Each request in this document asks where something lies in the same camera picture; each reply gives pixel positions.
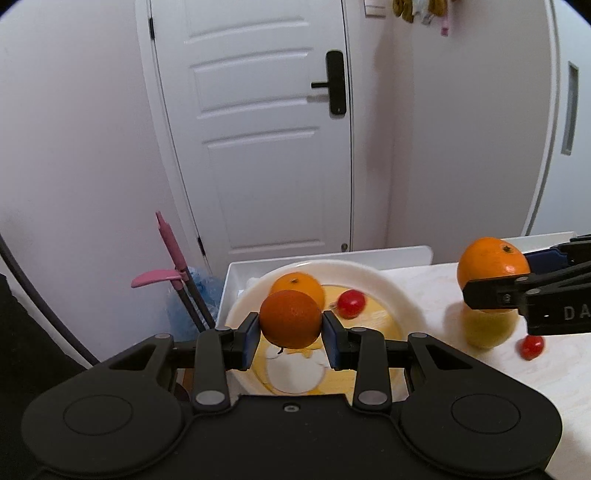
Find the brown hanging plush toy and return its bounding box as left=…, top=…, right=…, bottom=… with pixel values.
left=392, top=0, right=448, bottom=22

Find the black door lock handle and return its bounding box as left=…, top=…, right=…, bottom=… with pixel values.
left=311, top=50, right=347, bottom=116

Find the cherry tomato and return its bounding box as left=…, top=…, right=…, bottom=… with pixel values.
left=519, top=335, right=546, bottom=360
left=337, top=289, right=367, bottom=319

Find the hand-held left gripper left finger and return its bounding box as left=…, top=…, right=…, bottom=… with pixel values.
left=95, top=312, right=260, bottom=414

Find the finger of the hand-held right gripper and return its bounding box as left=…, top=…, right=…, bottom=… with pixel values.
left=462, top=261, right=591, bottom=315
left=524, top=233, right=591, bottom=274

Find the dark orange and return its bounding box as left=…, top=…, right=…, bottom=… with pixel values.
left=259, top=290, right=324, bottom=349

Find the white cabinet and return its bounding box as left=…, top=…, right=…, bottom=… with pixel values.
left=522, top=0, right=591, bottom=237

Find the white panelled door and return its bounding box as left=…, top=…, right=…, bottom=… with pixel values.
left=148, top=0, right=354, bottom=265

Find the blue plastic bag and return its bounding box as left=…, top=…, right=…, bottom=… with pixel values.
left=166, top=267, right=225, bottom=331

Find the white raised-edge tray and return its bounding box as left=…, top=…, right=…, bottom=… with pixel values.
left=216, top=231, right=591, bottom=480

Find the yellow and white bowl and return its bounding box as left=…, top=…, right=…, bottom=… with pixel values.
left=224, top=260, right=428, bottom=398

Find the green apple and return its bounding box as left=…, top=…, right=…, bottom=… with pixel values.
left=464, top=307, right=520, bottom=349

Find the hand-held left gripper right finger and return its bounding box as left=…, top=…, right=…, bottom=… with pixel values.
left=322, top=310, right=485, bottom=412

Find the black cable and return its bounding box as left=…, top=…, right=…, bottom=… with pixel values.
left=0, top=233, right=100, bottom=366

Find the pink dustpan handle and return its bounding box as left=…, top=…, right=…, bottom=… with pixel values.
left=131, top=270, right=206, bottom=333

